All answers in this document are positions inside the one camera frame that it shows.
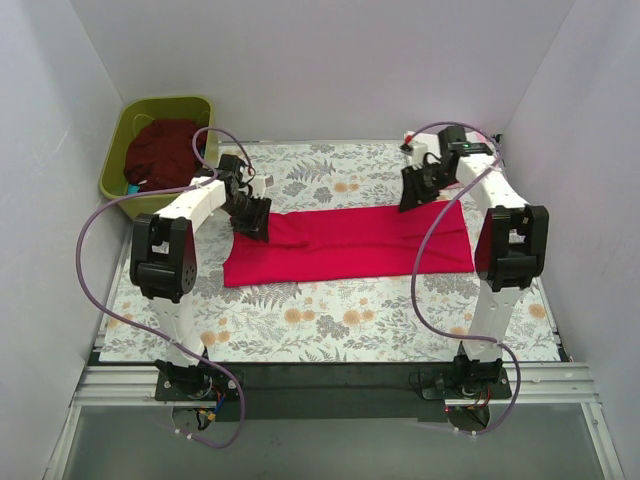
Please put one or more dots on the aluminium frame rail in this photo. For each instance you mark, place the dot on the aluminium frame rail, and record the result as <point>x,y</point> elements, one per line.
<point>542,383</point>

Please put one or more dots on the folded white t shirt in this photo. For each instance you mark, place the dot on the folded white t shirt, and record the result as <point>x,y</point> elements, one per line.
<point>450,187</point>

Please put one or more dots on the olive green plastic bin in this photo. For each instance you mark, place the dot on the olive green plastic bin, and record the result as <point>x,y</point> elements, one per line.
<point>132,120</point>

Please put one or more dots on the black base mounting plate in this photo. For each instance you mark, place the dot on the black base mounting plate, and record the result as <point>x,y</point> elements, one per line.
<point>303,391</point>

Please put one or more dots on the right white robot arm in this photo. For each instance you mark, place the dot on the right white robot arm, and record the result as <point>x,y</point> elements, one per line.
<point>510,251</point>

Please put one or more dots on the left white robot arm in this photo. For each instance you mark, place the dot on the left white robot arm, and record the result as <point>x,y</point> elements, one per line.
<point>163,257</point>

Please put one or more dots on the bright red t shirt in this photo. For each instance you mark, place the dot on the bright red t shirt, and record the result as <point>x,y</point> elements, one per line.
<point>325,245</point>

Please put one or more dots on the dark maroon t shirt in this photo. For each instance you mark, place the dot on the dark maroon t shirt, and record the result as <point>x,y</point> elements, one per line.
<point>161,156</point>

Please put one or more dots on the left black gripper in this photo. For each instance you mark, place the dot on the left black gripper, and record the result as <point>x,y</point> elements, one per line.
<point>250,210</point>

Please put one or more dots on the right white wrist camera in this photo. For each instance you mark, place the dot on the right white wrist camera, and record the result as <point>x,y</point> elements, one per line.
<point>416,146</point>

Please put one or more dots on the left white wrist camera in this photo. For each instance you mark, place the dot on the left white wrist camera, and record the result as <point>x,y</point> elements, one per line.
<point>259,184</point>

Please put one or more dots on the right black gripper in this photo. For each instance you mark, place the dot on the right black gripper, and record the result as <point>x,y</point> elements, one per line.
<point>420,179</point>

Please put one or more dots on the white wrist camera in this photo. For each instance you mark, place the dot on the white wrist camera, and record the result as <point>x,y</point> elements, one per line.
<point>259,184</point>
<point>416,146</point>

